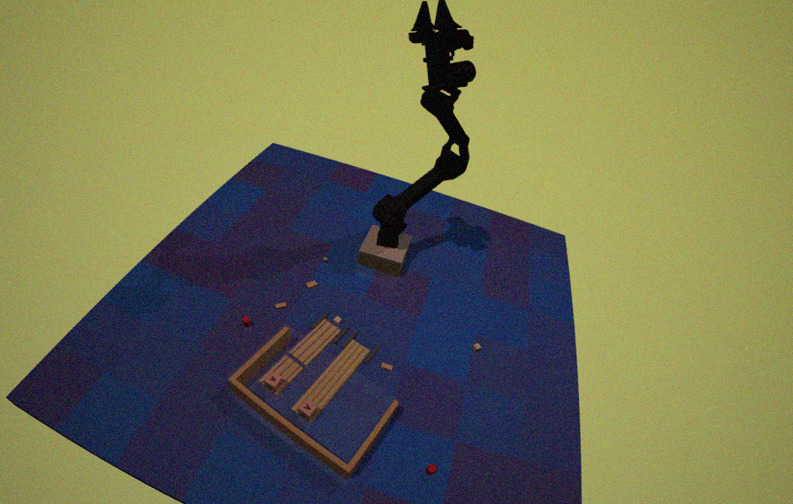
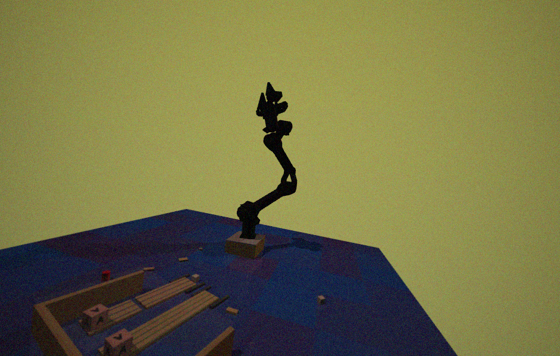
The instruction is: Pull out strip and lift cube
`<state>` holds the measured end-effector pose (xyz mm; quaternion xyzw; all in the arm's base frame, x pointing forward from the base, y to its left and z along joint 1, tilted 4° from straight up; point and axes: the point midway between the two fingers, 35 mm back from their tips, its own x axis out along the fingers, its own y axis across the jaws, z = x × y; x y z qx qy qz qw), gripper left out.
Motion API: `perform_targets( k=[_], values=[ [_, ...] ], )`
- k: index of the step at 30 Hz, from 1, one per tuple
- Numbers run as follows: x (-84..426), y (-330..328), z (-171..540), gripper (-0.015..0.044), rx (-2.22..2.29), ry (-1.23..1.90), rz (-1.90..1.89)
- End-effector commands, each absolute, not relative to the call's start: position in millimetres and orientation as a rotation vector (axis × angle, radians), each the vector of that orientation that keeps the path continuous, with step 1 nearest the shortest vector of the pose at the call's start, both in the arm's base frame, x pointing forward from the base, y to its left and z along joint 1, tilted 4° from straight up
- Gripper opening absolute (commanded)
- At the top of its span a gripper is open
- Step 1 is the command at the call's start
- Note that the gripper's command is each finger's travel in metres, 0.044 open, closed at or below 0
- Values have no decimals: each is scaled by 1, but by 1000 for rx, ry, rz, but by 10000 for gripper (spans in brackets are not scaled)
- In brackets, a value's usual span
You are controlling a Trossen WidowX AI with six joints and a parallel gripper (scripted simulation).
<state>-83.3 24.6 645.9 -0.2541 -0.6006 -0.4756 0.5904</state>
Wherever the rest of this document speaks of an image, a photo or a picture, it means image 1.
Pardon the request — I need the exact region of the tan strip with green lines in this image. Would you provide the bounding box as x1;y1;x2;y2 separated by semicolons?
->
337;340;371;370

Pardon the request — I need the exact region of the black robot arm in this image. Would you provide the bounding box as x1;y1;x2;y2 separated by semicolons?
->
372;60;476;248

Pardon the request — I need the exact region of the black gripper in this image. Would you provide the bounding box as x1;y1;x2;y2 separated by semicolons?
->
409;0;468;67

